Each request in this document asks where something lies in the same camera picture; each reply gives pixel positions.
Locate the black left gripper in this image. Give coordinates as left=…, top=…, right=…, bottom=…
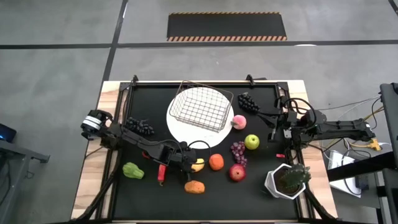
left=177, top=141, right=200, bottom=183

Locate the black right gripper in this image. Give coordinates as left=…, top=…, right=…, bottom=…
left=257, top=96, right=295, bottom=142

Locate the yellow orange mango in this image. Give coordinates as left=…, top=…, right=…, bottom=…
left=190, top=157, right=206, bottom=173

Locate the black grape bunch green stem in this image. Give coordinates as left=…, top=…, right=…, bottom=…
left=237, top=91, right=261, bottom=114

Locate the orange fruit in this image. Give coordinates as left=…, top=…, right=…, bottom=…
left=208, top=153, right=225, bottom=172

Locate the green apple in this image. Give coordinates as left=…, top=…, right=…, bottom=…
left=244, top=134, right=261, bottom=151

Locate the pink peach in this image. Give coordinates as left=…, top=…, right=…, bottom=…
left=231, top=114, right=248, bottom=130

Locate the red chili pepper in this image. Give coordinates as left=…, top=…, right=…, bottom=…
left=157, top=164, right=167, bottom=187

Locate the red pomegranate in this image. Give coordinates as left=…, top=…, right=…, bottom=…
left=229, top=163, right=247, bottom=183

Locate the green bell pepper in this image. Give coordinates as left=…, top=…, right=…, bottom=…
left=122, top=162, right=145, bottom=180

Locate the orange bread piece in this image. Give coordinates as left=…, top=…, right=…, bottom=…
left=183, top=180, right=206, bottom=195

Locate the white round plate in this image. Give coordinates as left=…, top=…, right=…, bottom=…
left=165, top=86, right=235, bottom=150

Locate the red grape bunch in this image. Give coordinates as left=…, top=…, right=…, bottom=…
left=230, top=141, right=249, bottom=168

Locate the green cactus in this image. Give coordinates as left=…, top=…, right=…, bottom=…
left=279, top=163, right=312, bottom=194

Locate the potted green plant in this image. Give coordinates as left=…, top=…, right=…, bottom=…
left=264, top=163, right=307, bottom=200

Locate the white box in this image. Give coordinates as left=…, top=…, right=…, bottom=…
left=328, top=150, right=363, bottom=198

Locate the black metal bar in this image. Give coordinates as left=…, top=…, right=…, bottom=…
left=326, top=151, right=398, bottom=183

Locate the black hazard-striped floor mat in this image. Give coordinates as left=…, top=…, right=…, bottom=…
left=166, top=11, right=288, bottom=42

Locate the yellow power splitter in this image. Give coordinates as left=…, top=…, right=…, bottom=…
left=351, top=138, right=382, bottom=152

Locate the black equipment cabinet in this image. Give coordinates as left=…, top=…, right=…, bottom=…
left=379, top=82, right=398, bottom=156

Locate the grey side desk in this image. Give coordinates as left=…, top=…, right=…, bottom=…
left=0, top=139, right=50, bottom=224

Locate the blue-lit dark device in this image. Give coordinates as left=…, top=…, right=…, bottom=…
left=0, top=123, right=17, bottom=143

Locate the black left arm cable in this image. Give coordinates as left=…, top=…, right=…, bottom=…
left=186, top=139, right=212, bottom=157

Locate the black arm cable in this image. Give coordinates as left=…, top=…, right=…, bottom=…
left=186, top=139, right=212, bottom=157
left=284, top=97, right=318, bottom=125

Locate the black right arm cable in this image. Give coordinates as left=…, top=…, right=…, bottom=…
left=284, top=97, right=318, bottom=125

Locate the metal wire basket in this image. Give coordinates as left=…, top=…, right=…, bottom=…
left=169, top=80, right=234, bottom=133

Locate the grey floor cable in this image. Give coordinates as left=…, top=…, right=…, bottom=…
left=317, top=95, right=382, bottom=111

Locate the black metal table frame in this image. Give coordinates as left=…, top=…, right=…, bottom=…
left=74, top=74, right=338, bottom=224

